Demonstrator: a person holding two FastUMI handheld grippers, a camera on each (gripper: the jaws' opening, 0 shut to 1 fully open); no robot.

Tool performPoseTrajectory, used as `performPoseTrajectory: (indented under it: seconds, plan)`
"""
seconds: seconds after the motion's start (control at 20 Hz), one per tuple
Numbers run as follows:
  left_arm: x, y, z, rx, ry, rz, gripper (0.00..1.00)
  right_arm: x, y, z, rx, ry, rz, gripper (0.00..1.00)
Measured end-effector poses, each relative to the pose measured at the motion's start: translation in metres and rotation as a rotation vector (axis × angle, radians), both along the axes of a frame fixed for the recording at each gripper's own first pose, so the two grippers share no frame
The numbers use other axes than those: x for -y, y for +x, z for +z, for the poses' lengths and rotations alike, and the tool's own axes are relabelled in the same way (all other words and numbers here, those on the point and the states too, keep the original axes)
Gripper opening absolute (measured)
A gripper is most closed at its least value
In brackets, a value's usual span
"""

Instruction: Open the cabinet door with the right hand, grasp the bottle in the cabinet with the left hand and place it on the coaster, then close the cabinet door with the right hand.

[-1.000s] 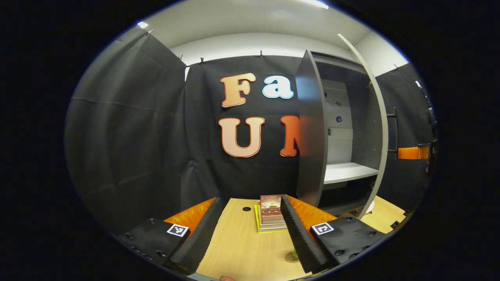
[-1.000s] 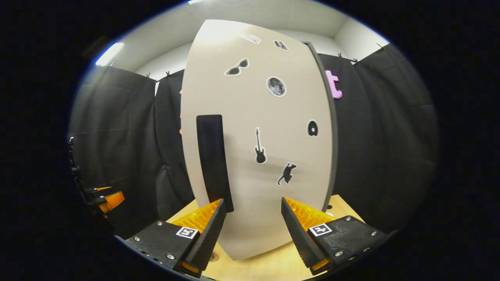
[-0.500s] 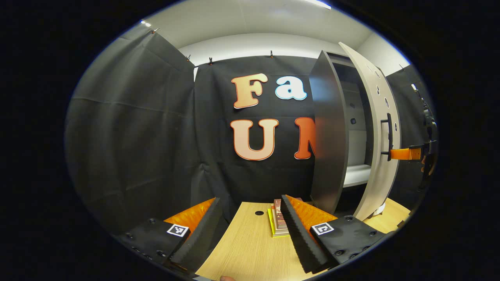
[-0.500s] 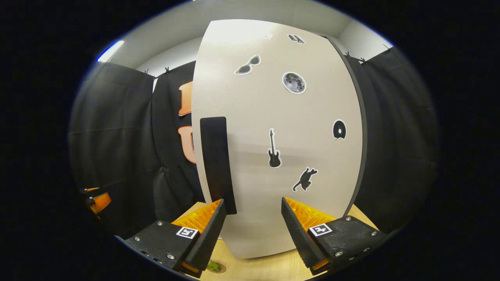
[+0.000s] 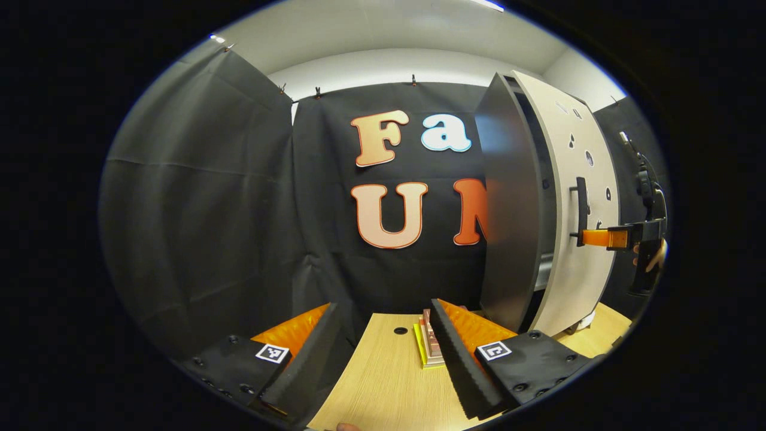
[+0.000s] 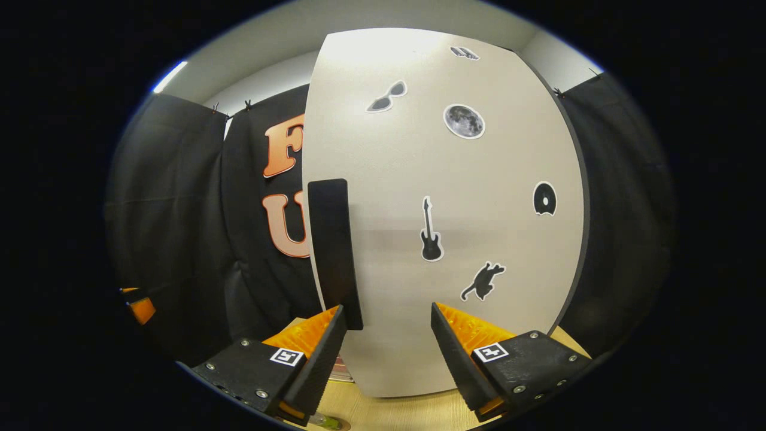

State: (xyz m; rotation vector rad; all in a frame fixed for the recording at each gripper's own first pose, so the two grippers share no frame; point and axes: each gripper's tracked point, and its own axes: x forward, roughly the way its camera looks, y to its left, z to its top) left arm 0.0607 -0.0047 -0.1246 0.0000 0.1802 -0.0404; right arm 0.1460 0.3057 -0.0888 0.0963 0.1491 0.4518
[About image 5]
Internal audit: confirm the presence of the white cover book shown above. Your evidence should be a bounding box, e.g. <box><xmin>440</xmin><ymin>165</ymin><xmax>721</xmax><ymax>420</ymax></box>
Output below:
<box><xmin>418</xmin><ymin>317</ymin><xmax>445</xmax><ymax>364</ymax></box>

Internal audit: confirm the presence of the black door handle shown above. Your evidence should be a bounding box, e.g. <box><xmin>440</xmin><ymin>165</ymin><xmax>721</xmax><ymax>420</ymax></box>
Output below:
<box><xmin>569</xmin><ymin>177</ymin><xmax>592</xmax><ymax>247</ymax></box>

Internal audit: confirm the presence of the beige cabinet door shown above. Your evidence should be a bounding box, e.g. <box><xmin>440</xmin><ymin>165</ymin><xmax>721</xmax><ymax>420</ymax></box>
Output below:
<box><xmin>512</xmin><ymin>71</ymin><xmax>621</xmax><ymax>337</ymax></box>

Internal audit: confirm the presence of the black backdrop cloth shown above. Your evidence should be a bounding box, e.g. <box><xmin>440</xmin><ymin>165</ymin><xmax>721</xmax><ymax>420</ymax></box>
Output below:
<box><xmin>99</xmin><ymin>45</ymin><xmax>668</xmax><ymax>360</ymax></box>

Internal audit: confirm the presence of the yellow cover book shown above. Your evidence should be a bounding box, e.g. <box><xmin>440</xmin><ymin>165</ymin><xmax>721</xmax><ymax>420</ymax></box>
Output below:
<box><xmin>413</xmin><ymin>323</ymin><xmax>446</xmax><ymax>370</ymax></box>

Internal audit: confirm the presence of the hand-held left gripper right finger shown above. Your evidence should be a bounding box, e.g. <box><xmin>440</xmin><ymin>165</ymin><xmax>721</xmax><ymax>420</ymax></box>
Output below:
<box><xmin>428</xmin><ymin>298</ymin><xmax>593</xmax><ymax>421</ymax></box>

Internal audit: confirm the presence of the row of black cloth clips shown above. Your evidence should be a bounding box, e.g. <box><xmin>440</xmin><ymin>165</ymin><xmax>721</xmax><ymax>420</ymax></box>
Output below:
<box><xmin>224</xmin><ymin>42</ymin><xmax>620</xmax><ymax>105</ymax></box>

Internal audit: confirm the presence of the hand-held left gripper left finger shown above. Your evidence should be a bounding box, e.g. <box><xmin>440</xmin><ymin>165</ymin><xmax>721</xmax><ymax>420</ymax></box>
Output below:
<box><xmin>178</xmin><ymin>301</ymin><xmax>346</xmax><ymax>420</ymax></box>

